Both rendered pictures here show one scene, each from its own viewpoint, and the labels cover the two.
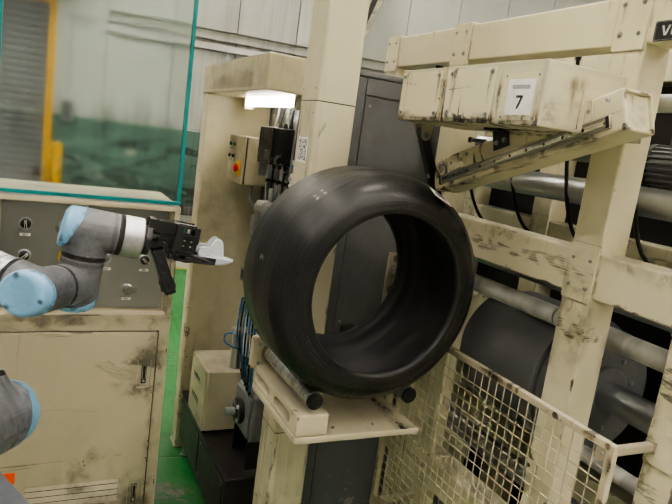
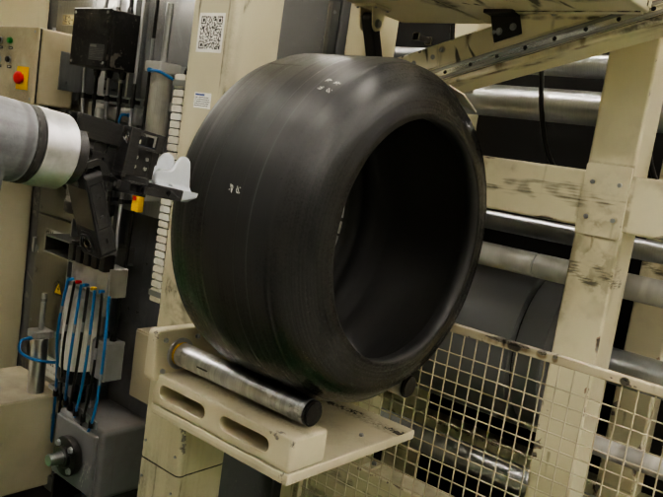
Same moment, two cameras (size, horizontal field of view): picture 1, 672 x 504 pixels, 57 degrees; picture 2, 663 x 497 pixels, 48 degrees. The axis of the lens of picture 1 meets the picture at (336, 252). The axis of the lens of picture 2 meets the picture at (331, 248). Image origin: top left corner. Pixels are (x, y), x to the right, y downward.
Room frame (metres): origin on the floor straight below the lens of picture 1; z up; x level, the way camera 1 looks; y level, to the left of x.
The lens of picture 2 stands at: (0.42, 0.50, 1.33)
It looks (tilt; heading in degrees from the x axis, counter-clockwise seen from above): 8 degrees down; 335
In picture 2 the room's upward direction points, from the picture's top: 8 degrees clockwise
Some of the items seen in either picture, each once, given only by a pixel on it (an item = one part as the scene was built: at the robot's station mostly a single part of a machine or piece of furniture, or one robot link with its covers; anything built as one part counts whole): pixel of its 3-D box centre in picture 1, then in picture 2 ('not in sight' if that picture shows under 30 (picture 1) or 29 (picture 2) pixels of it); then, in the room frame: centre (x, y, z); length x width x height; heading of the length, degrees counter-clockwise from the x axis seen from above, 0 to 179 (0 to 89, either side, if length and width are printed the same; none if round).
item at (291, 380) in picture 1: (291, 375); (241, 381); (1.63, 0.08, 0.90); 0.35 x 0.05 x 0.05; 26
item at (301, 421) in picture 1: (287, 396); (234, 414); (1.63, 0.08, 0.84); 0.36 x 0.09 x 0.06; 26
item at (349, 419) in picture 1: (331, 405); (285, 419); (1.69, -0.05, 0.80); 0.37 x 0.36 x 0.02; 116
